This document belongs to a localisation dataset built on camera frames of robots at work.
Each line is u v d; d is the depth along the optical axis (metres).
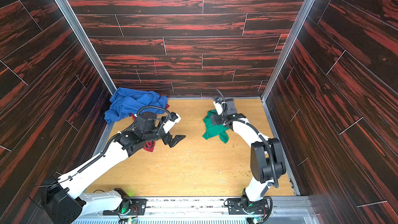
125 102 1.03
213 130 1.00
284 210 0.74
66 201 0.38
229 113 0.72
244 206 0.66
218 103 0.81
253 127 0.56
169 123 0.62
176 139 0.65
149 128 0.57
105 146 0.49
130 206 0.68
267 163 0.46
